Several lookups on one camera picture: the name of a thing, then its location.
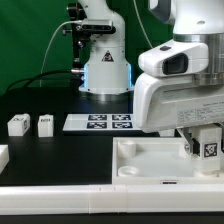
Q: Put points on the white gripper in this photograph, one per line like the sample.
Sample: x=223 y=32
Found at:
x=176 y=102

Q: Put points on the white square table top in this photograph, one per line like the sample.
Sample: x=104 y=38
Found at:
x=147 y=161

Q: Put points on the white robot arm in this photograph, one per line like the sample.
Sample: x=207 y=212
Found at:
x=198 y=21

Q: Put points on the white left fence piece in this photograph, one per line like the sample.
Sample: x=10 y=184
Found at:
x=4 y=157

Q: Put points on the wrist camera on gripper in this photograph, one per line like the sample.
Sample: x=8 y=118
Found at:
x=174 y=59

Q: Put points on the white front fence rail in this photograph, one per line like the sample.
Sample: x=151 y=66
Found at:
x=89 y=199

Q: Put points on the white marker base plate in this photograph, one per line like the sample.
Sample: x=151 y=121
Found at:
x=99 y=122

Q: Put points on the grey camera on mount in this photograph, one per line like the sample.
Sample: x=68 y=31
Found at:
x=97 y=26

